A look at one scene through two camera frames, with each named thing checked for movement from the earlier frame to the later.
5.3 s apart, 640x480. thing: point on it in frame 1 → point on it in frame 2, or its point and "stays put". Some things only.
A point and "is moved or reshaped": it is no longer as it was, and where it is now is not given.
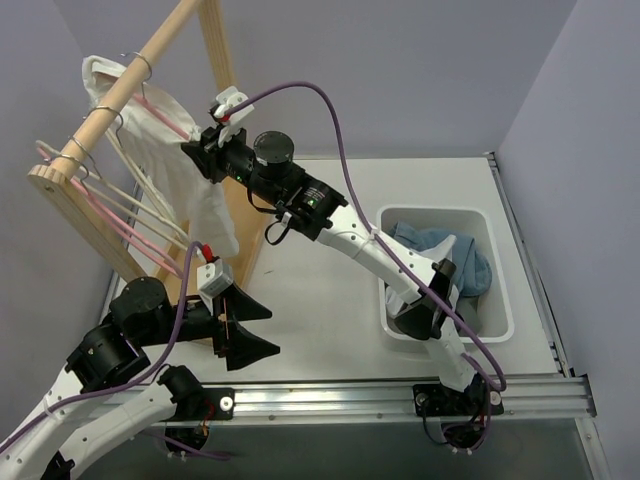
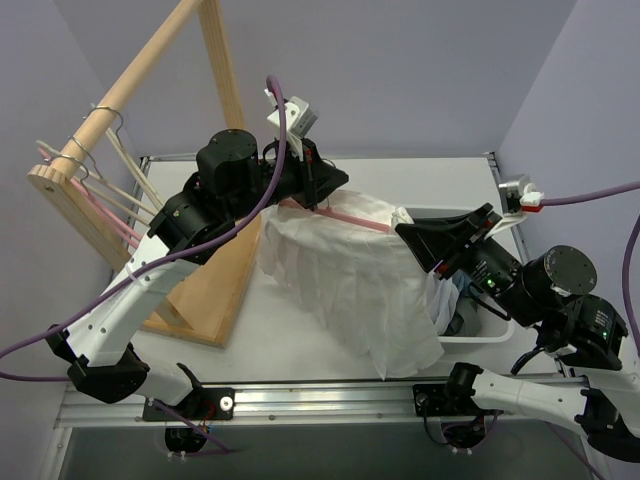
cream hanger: x=156 y=210 → x=114 y=203
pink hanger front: x=130 y=234 stays put
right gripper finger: x=202 y=159 → x=427 y=242
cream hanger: x=116 y=140 stays put
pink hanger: x=147 y=103 is moved or reshaped
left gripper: x=220 y=326 → x=307 y=178
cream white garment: x=154 y=123 → x=368 y=285
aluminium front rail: x=532 y=399 stays put
